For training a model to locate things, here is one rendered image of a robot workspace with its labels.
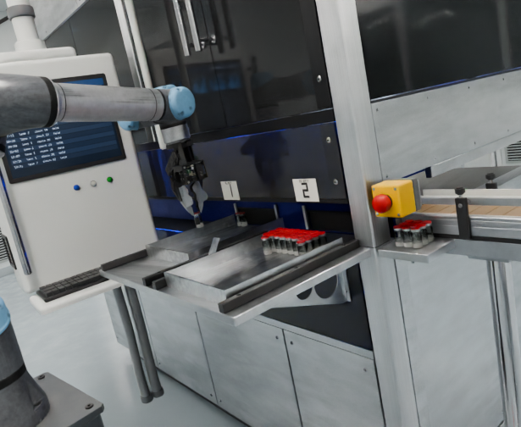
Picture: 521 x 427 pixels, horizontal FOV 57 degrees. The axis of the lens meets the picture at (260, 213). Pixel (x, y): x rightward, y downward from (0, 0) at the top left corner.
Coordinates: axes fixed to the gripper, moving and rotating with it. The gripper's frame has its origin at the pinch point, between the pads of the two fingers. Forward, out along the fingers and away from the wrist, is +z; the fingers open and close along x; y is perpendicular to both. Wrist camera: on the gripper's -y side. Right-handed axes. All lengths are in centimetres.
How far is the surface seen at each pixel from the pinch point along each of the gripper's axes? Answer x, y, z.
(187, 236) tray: 1.9, -14.7, 10.2
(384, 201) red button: 15, 58, 2
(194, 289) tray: -21.2, 33.9, 10.0
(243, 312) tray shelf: -20, 51, 12
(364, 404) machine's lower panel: 14, 38, 59
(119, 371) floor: -7, -138, 97
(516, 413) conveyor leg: 31, 70, 58
